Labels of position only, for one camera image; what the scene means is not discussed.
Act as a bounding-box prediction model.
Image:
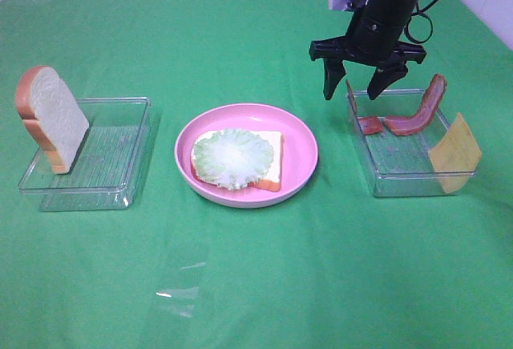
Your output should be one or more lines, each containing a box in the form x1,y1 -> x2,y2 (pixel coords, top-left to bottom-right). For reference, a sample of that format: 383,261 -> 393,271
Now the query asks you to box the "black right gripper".
309,7 -> 426,100

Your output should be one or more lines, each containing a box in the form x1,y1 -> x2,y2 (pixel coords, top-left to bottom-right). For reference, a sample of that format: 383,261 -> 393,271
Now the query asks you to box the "curved bacon strip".
383,74 -> 447,136

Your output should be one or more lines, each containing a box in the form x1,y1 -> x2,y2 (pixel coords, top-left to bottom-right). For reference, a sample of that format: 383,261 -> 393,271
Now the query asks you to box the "yellow cheese slice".
428,112 -> 483,194

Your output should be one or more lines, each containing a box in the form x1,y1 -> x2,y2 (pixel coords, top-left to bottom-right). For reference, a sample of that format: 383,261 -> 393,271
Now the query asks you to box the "white toast slice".
189,128 -> 285,193

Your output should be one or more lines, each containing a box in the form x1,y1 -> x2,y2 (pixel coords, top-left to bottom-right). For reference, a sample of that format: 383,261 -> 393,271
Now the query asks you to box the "green lettuce leaf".
192,128 -> 276,191

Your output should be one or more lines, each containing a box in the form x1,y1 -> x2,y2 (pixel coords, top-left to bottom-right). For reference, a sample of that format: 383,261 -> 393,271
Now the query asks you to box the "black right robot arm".
309,0 -> 426,100

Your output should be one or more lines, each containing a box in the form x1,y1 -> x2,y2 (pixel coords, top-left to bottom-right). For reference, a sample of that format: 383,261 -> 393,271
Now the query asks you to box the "pink plate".
175,103 -> 318,209

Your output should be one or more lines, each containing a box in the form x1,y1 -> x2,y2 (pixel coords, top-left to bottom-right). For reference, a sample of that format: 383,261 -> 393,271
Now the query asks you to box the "clear ingredients tray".
346,89 -> 461,197

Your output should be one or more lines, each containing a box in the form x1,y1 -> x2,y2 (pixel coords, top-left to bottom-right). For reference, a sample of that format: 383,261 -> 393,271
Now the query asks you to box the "clear bread tray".
18,97 -> 152,212

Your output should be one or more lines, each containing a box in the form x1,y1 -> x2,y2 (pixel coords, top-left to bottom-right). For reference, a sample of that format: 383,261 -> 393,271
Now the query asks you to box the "clear tape patch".
155,243 -> 208,320

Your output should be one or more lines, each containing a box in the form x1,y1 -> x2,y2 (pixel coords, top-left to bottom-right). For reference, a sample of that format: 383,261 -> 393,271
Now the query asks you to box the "upright toast slice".
15,65 -> 89,174

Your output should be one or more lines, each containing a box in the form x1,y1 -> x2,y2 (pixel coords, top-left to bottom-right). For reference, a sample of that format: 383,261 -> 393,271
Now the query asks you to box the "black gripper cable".
403,0 -> 458,44

